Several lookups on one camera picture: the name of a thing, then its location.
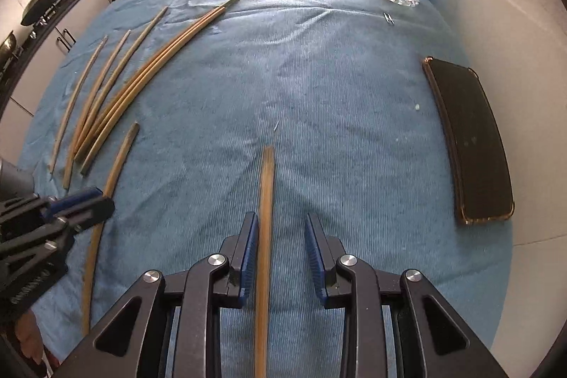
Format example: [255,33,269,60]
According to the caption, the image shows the grey chopstick holder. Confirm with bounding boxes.
[0,158,35,202]

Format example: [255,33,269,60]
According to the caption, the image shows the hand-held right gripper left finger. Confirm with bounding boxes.
[57,212,260,378]

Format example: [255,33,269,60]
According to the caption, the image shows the person's left hand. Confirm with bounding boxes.
[15,311,47,368]

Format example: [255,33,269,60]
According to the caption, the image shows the dark frying pan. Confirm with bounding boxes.
[0,30,19,74]

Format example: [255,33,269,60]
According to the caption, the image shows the blue table cloth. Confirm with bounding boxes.
[17,0,515,378]

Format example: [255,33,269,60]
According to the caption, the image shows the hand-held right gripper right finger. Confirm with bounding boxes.
[304,213,510,378]

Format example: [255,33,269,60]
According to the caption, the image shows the black phone in case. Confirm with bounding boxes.
[422,56,516,226]

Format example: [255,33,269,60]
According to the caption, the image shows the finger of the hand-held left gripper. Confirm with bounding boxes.
[0,197,115,273]
[0,188,105,235]

